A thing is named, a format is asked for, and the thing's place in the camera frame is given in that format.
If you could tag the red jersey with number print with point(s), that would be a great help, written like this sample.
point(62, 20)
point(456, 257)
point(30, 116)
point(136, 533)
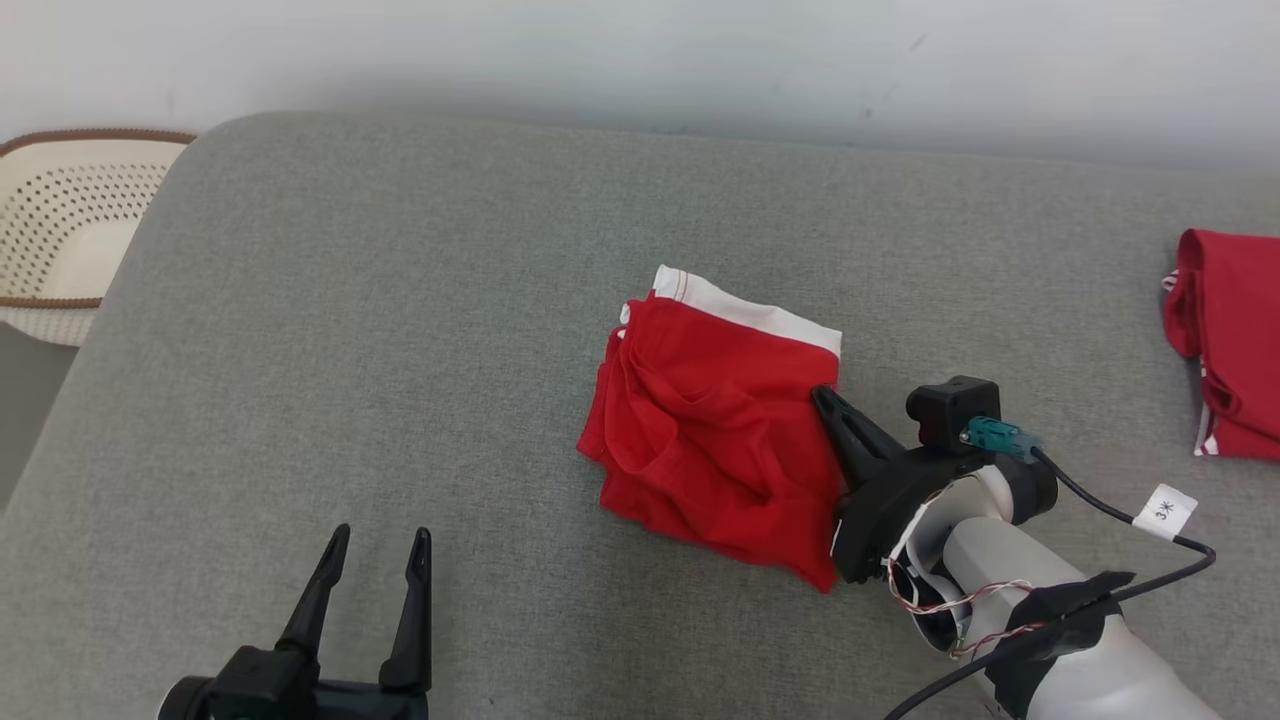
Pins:
point(1240, 330)

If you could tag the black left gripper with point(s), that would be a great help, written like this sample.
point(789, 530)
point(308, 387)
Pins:
point(280, 695)

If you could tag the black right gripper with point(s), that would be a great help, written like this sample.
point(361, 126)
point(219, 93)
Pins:
point(885, 510)

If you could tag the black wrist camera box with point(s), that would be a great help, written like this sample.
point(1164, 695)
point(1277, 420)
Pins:
point(950, 410)

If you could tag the red shorts with white band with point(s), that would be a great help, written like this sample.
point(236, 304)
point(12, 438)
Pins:
point(710, 440)

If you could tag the cream perforated laundry basket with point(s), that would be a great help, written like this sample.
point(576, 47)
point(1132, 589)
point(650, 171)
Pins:
point(60, 230)

